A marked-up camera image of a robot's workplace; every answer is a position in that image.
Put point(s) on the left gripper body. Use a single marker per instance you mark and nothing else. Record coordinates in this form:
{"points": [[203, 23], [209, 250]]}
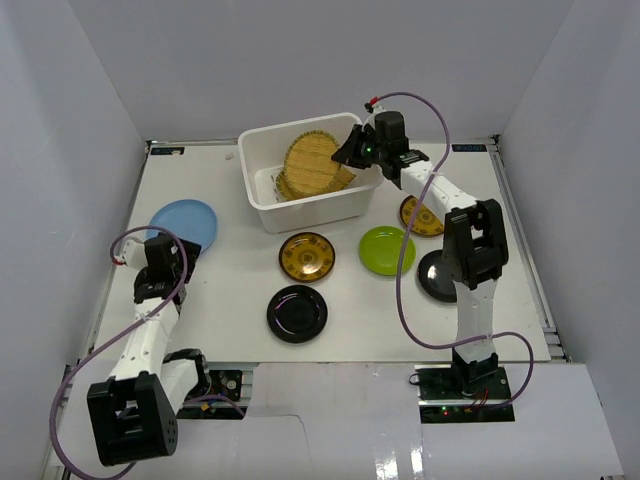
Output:
{"points": [[185, 251]]}

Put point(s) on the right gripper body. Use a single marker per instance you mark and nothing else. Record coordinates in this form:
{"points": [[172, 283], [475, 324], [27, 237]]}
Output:
{"points": [[365, 150]]}

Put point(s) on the large oval bamboo tray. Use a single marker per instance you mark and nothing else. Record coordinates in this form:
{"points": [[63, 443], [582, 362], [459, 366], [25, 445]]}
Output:
{"points": [[345, 177]]}

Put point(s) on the blue round plate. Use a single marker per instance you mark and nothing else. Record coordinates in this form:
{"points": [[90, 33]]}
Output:
{"points": [[190, 219]]}

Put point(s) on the round bamboo tray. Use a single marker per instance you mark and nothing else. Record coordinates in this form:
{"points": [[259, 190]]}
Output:
{"points": [[310, 167]]}

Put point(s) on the yellow patterned plate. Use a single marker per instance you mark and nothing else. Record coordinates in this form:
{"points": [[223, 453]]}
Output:
{"points": [[307, 257], [426, 224]]}

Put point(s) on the black plate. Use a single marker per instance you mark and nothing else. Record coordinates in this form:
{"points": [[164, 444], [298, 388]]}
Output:
{"points": [[297, 314], [435, 279]]}

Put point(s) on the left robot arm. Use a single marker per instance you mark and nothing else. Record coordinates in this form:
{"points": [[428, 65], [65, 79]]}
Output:
{"points": [[133, 412]]}

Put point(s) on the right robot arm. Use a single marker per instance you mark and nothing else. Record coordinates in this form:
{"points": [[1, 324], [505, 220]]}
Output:
{"points": [[474, 249]]}

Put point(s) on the white plastic bin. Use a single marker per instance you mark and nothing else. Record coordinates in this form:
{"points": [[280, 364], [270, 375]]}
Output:
{"points": [[262, 152]]}

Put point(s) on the right black corner label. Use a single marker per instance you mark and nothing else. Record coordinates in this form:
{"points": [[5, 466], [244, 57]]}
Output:
{"points": [[469, 148]]}

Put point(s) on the black corner label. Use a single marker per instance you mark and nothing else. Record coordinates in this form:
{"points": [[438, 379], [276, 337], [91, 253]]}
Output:
{"points": [[469, 148], [167, 151]]}

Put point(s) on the green round plate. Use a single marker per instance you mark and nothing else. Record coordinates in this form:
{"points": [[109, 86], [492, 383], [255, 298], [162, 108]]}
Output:
{"points": [[379, 249]]}

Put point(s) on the left black corner label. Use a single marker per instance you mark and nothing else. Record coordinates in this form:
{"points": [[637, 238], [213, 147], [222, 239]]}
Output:
{"points": [[167, 151]]}

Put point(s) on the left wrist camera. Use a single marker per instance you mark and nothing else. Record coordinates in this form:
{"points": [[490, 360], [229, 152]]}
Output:
{"points": [[132, 254]]}

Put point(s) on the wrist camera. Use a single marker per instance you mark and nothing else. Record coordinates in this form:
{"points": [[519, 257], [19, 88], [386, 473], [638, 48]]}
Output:
{"points": [[373, 108], [132, 254]]}

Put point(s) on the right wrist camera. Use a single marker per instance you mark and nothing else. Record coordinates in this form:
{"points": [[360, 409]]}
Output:
{"points": [[373, 108]]}

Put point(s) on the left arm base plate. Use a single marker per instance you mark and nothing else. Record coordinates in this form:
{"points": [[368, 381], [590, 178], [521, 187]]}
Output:
{"points": [[227, 383]]}

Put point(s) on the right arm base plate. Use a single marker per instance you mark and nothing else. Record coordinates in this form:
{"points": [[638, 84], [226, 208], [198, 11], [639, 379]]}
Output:
{"points": [[442, 399]]}

